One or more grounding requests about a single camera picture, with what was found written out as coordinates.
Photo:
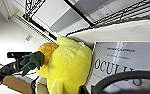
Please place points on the yellow pineapple plush toy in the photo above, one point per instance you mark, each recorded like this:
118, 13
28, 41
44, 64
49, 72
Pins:
67, 63

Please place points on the white box with black lettering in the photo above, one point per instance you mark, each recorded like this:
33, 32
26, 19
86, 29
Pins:
124, 60

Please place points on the white wall switch plate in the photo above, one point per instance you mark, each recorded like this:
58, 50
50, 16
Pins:
28, 37

